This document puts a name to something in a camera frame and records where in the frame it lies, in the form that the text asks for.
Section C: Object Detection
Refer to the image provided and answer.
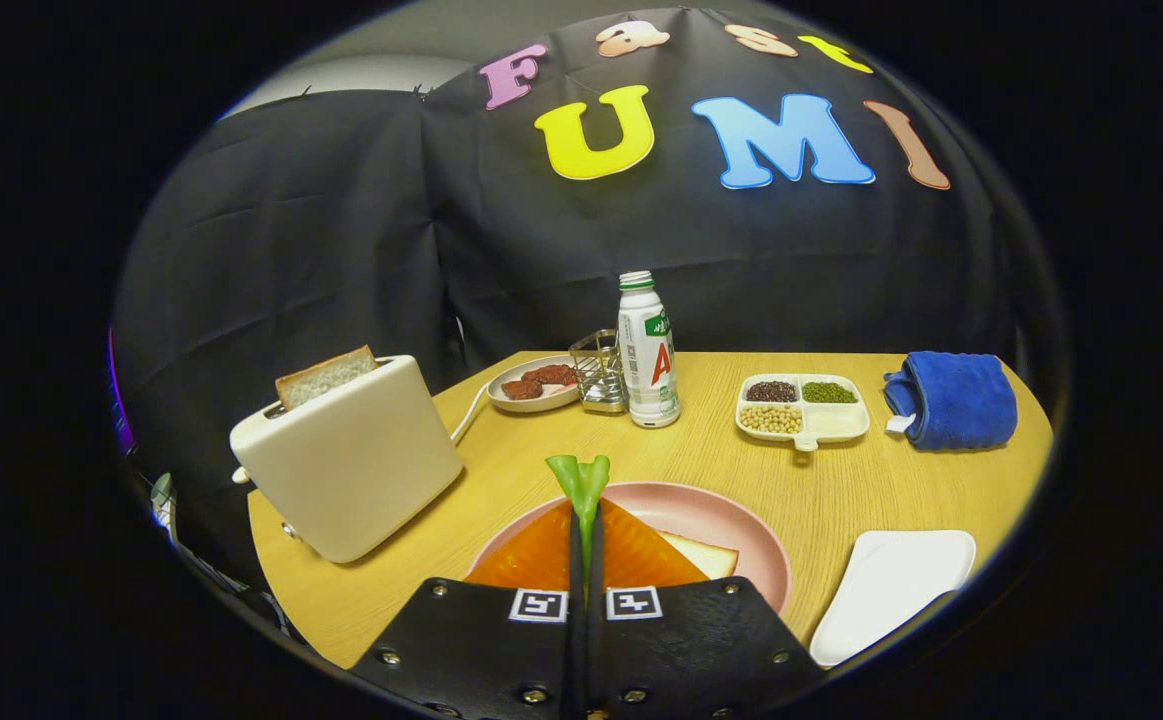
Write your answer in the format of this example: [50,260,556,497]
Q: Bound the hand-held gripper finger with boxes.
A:
[586,498,827,720]
[351,498,582,720]

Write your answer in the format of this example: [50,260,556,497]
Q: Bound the green lettuce leaf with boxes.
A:
[545,454,612,591]

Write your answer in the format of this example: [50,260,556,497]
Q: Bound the toasted bread slice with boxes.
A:
[274,345,380,411]

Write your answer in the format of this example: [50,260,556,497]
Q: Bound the plain bread slice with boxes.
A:
[659,530,740,581]

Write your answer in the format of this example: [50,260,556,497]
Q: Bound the pink round plate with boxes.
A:
[465,481,793,616]

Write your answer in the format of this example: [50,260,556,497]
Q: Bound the small round white plate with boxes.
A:
[487,355,582,414]

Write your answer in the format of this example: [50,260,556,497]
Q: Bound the red meat slices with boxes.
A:
[501,364,579,401]

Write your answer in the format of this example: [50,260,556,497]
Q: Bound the white drink bottle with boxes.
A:
[617,270,682,429]

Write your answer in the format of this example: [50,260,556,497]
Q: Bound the white toaster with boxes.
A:
[229,354,465,565]

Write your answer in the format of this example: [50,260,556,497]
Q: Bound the pile of yellow soybeans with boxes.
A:
[740,404,803,435]

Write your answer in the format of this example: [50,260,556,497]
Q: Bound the white divided tray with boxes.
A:
[735,373,871,453]

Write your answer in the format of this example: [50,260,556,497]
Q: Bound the white rectangular plate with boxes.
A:
[809,529,978,669]

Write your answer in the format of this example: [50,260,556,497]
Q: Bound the black backdrop cloth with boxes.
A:
[111,5,1042,591]

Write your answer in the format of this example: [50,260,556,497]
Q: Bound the blue towel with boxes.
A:
[882,350,1019,452]

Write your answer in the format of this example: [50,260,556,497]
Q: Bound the metal wire utensil holder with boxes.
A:
[568,329,629,415]

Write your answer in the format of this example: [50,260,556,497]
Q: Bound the white toaster cable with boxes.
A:
[449,380,494,446]

